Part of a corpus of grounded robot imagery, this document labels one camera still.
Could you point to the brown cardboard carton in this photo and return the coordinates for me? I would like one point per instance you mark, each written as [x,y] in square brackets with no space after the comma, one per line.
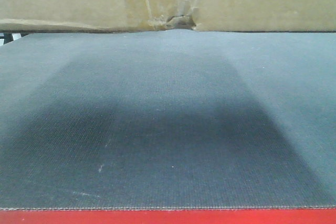
[138,15]

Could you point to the dark conveyor belt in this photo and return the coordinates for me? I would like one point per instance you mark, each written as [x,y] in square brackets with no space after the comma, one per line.
[168,120]

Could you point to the background table left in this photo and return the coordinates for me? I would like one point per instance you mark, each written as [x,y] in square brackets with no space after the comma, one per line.
[9,37]

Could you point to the red conveyor frame edge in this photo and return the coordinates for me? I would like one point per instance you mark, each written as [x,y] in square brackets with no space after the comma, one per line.
[171,216]

